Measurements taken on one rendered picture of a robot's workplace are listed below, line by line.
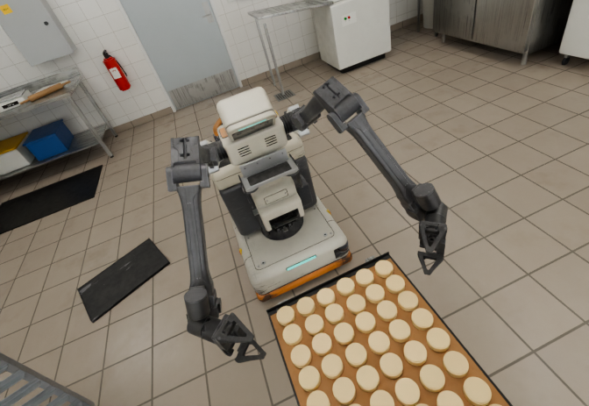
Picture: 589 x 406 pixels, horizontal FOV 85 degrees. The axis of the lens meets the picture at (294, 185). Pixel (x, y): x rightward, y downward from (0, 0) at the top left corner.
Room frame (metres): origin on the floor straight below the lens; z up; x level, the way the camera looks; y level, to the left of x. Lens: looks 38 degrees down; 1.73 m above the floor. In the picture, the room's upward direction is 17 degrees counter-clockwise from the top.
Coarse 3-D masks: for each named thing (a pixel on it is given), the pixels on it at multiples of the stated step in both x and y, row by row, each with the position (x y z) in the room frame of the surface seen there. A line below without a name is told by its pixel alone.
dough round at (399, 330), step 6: (390, 324) 0.37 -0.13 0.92; (396, 324) 0.37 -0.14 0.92; (402, 324) 0.36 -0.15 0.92; (390, 330) 0.36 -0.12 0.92; (396, 330) 0.36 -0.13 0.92; (402, 330) 0.35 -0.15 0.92; (408, 330) 0.35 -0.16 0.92; (396, 336) 0.34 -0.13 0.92; (402, 336) 0.34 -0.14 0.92; (408, 336) 0.34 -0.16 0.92
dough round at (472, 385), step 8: (464, 384) 0.21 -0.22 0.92; (472, 384) 0.21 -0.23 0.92; (480, 384) 0.20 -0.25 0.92; (464, 392) 0.20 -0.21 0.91; (472, 392) 0.19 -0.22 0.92; (480, 392) 0.19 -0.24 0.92; (488, 392) 0.19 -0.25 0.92; (472, 400) 0.18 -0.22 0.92; (480, 400) 0.18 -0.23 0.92; (488, 400) 0.17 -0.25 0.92
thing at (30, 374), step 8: (0, 360) 0.77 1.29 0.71; (8, 360) 0.79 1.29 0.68; (8, 368) 0.77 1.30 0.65; (16, 368) 0.77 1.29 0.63; (24, 368) 0.79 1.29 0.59; (32, 376) 0.78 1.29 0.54; (40, 376) 0.79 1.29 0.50; (48, 384) 0.78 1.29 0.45; (56, 384) 0.79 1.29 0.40; (56, 392) 0.77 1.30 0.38; (72, 392) 0.79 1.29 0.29; (72, 400) 0.77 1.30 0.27; (88, 400) 0.80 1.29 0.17
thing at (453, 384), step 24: (336, 288) 0.52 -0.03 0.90; (360, 288) 0.50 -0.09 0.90; (384, 288) 0.48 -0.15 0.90; (408, 288) 0.46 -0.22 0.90; (408, 312) 0.40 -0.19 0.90; (432, 312) 0.38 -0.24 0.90; (312, 336) 0.41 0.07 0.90; (360, 336) 0.38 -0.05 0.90; (288, 360) 0.37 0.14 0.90; (312, 360) 0.35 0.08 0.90; (432, 360) 0.28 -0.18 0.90; (384, 384) 0.26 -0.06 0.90; (456, 384) 0.22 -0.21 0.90
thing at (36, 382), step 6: (36, 378) 0.77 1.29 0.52; (30, 384) 0.76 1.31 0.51; (36, 384) 0.76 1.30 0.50; (18, 390) 0.74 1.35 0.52; (24, 390) 0.75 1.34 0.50; (30, 390) 0.74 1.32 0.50; (12, 396) 0.73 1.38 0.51; (18, 396) 0.73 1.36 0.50; (24, 396) 0.72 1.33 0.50; (0, 402) 0.72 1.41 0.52; (6, 402) 0.72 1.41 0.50; (12, 402) 0.71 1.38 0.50
